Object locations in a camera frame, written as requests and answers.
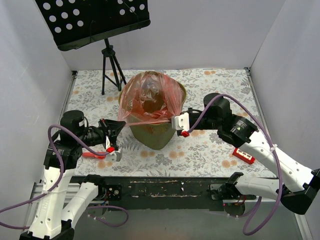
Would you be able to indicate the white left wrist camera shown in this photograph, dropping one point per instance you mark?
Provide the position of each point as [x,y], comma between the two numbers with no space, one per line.
[113,155]

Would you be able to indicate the aluminium frame rail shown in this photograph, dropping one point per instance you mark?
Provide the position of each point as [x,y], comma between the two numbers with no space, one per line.
[36,190]

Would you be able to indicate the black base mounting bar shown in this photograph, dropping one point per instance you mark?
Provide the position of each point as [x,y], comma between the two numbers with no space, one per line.
[165,193]

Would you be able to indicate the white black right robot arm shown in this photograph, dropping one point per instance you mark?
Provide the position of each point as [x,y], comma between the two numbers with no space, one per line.
[295,184]

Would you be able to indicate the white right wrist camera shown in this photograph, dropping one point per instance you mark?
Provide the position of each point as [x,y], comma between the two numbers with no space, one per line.
[181,124]

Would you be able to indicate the red plastic trash bag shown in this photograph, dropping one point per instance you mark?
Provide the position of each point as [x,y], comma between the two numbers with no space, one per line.
[150,97]

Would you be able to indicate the olive green mesh trash bin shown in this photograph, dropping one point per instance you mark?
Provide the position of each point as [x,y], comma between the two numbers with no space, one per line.
[154,136]

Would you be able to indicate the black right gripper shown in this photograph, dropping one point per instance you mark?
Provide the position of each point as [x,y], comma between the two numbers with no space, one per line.
[191,120]

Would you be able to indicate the red white toy block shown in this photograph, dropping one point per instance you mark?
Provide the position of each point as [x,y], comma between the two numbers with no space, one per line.
[245,157]

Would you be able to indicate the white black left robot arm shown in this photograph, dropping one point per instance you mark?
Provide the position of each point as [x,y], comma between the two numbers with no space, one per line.
[55,220]

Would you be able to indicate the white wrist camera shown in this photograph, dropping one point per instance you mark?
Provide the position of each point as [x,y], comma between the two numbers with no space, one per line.
[181,124]
[113,155]

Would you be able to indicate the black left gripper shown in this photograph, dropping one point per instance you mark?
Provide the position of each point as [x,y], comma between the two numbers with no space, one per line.
[107,131]

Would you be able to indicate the black perforated music stand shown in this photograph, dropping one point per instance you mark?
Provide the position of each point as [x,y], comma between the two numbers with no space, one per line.
[78,23]

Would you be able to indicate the red trash bag roll remainder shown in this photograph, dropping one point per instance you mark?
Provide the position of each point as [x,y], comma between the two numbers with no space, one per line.
[92,155]

